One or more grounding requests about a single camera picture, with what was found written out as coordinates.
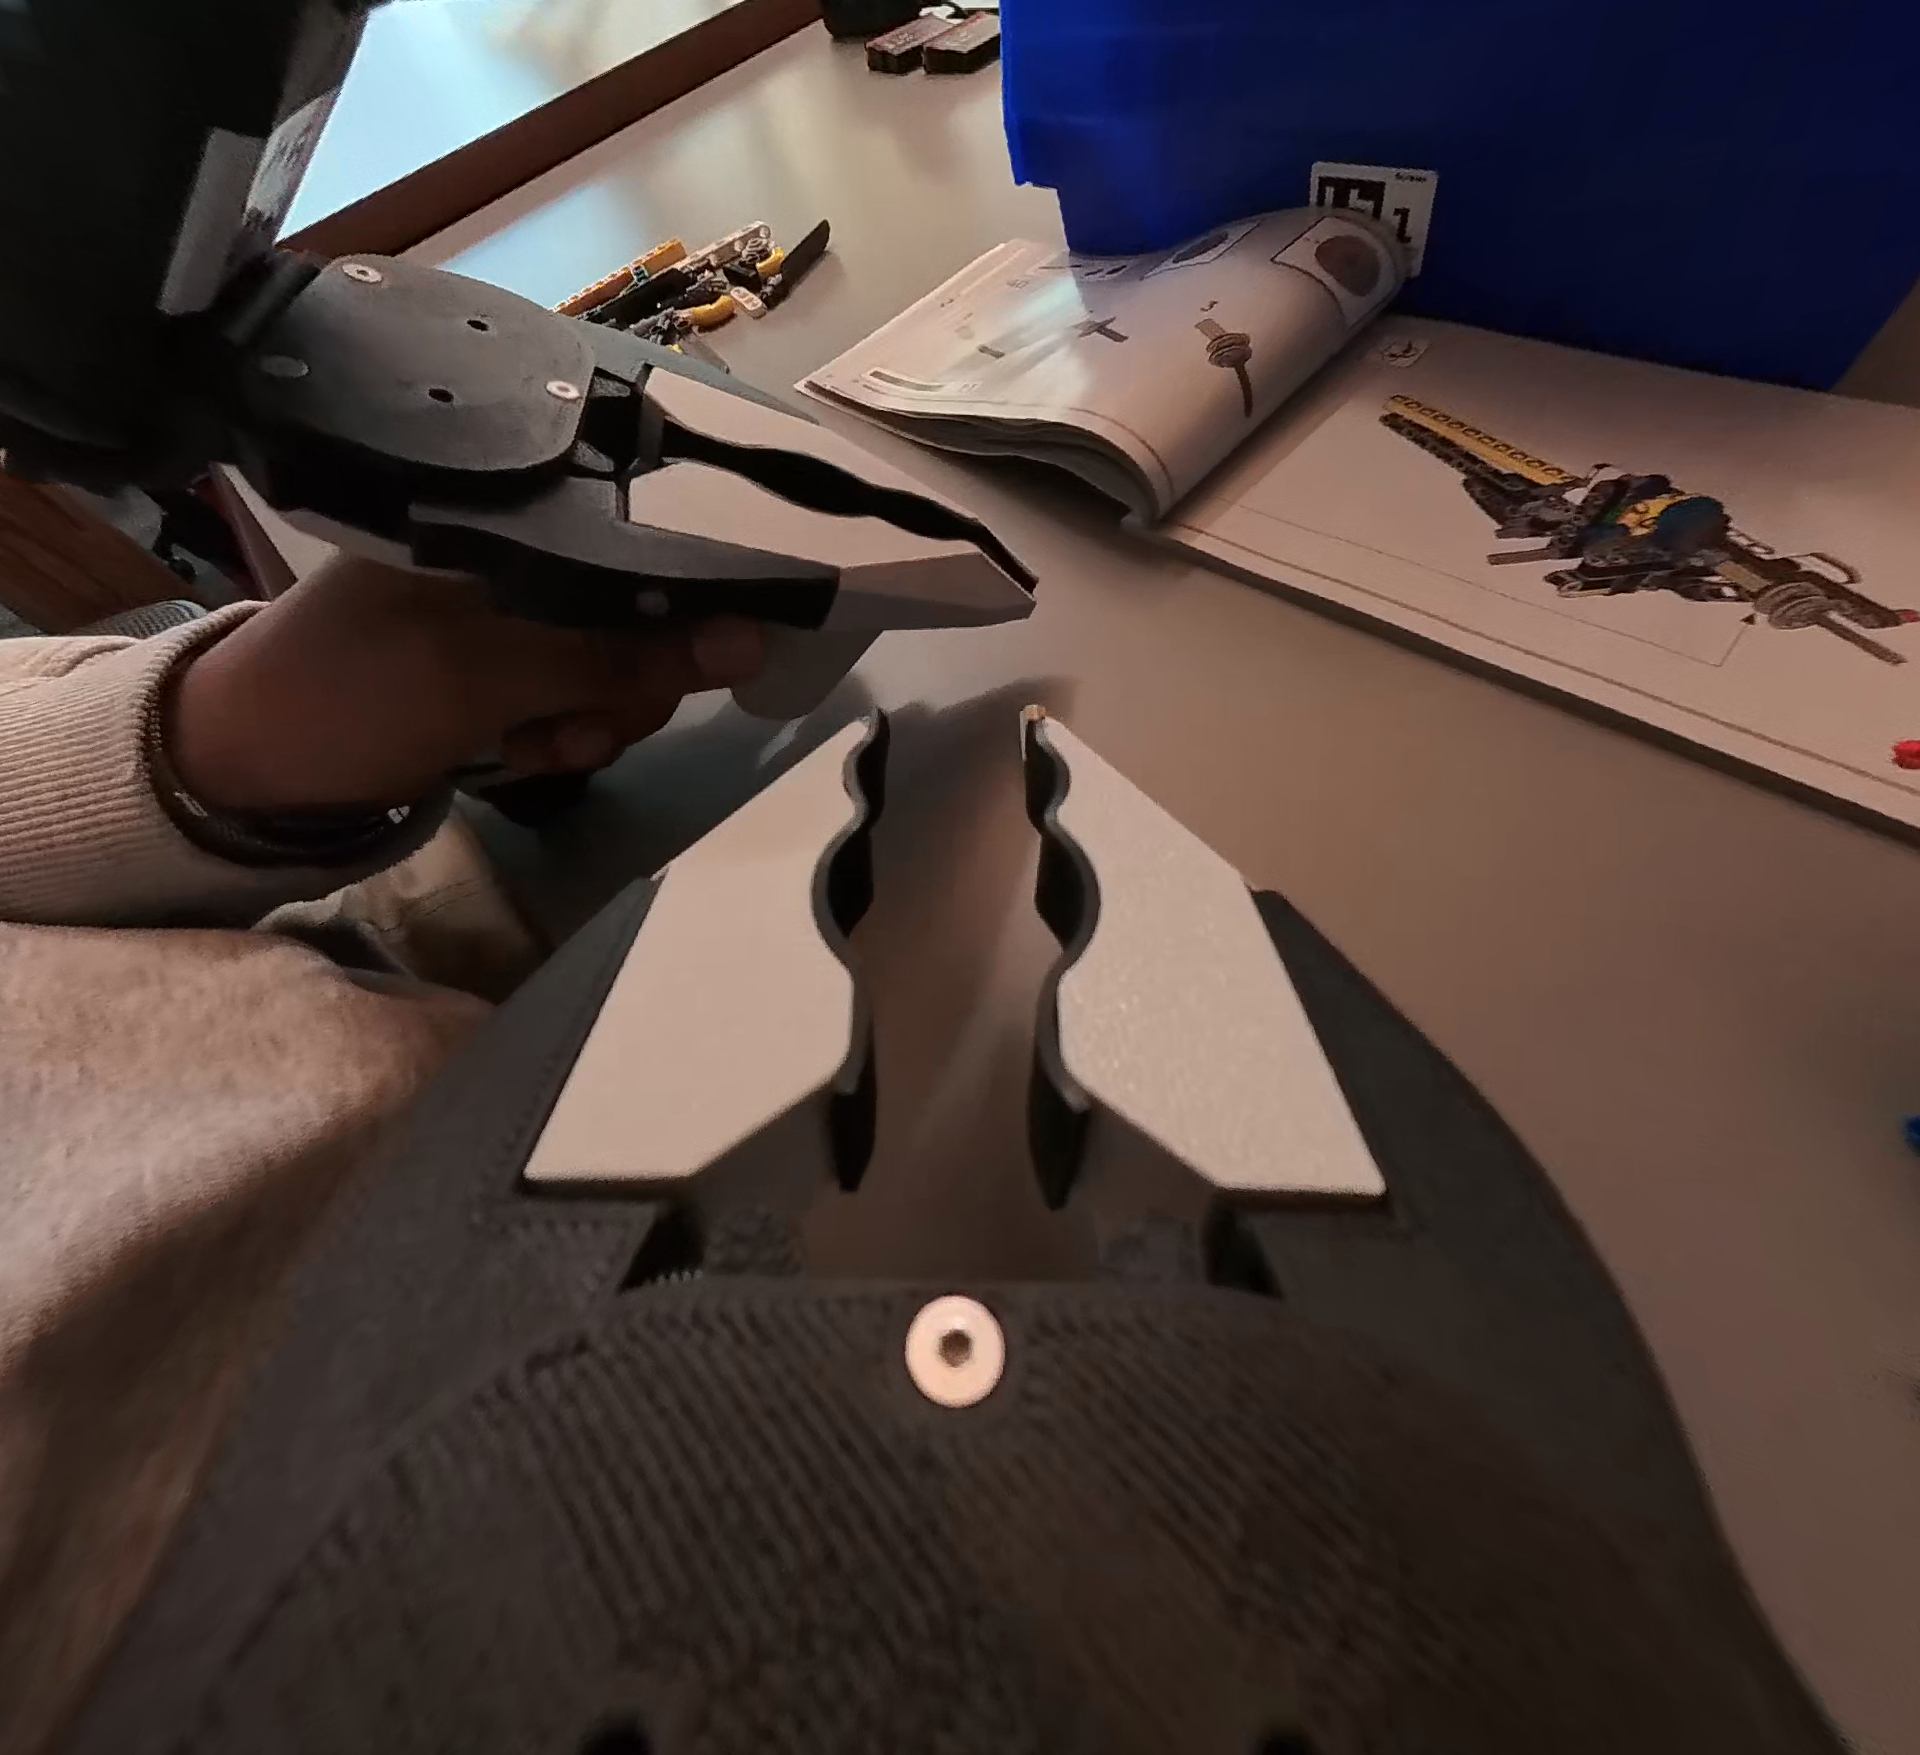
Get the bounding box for person's left forearm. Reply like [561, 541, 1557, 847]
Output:
[0, 598, 275, 935]

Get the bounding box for pile of lego pieces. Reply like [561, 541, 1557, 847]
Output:
[555, 218, 837, 373]

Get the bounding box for grey table with brown edge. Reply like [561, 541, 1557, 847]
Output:
[277, 0, 941, 266]

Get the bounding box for lego instruction booklet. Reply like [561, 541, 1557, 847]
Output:
[795, 202, 1920, 839]

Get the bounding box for black bracelet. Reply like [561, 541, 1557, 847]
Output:
[147, 644, 445, 874]

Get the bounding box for person's tan pants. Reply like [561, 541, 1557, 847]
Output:
[255, 806, 545, 1010]

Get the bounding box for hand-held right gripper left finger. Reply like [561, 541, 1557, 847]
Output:
[522, 710, 893, 1196]

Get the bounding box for white tag card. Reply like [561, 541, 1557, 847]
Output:
[1310, 161, 1442, 259]

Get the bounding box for blue plastic bin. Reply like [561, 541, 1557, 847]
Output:
[996, 0, 1920, 394]

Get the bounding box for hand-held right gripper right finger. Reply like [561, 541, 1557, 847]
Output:
[1019, 706, 1388, 1211]

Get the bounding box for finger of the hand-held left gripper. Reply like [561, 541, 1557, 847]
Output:
[615, 456, 1038, 635]
[607, 338, 1038, 588]

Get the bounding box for person's left hand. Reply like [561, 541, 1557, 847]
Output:
[170, 558, 771, 816]

